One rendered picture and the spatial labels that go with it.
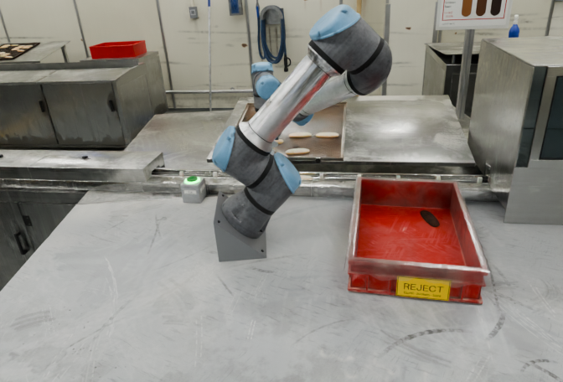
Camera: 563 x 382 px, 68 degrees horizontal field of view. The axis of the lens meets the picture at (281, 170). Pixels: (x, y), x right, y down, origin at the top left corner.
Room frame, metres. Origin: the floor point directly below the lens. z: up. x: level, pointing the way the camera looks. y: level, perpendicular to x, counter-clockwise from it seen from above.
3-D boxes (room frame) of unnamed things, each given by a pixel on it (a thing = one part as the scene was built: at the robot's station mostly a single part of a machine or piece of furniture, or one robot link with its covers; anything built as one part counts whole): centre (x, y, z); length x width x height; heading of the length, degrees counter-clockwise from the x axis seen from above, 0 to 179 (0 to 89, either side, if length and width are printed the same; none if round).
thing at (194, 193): (1.39, 0.33, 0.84); 0.08 x 0.08 x 0.11; 79
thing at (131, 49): (4.90, 1.74, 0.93); 0.51 x 0.36 x 0.13; 83
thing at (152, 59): (4.90, 1.74, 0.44); 0.70 x 0.55 x 0.87; 79
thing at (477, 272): (1.01, -0.35, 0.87); 0.49 x 0.34 x 0.10; 166
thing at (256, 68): (1.46, 0.04, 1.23); 0.09 x 0.08 x 0.11; 9
